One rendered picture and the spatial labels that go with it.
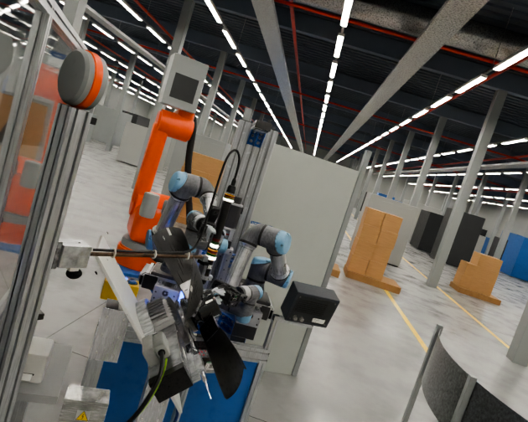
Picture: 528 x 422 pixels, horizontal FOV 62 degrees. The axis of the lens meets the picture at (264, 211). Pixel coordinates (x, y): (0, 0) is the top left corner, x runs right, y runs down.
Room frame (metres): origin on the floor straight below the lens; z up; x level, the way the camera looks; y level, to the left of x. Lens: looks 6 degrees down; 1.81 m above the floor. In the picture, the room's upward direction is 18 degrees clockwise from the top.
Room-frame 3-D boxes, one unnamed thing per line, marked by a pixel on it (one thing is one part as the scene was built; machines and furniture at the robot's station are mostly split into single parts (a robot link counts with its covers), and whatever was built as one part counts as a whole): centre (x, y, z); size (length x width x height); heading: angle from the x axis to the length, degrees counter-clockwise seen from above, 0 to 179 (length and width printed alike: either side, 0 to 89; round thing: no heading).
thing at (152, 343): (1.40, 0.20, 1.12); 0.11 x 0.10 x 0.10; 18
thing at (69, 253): (1.30, 0.53, 1.37); 0.10 x 0.07 x 0.08; 143
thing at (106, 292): (2.05, 0.55, 1.02); 0.16 x 0.10 x 0.11; 108
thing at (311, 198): (3.81, -0.18, 1.10); 1.21 x 0.05 x 2.20; 108
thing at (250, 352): (2.18, 0.17, 0.82); 0.90 x 0.04 x 0.08; 108
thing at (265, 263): (2.62, -0.09, 1.20); 0.13 x 0.12 x 0.14; 72
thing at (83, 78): (1.22, 0.58, 1.88); 0.17 x 0.15 x 0.16; 18
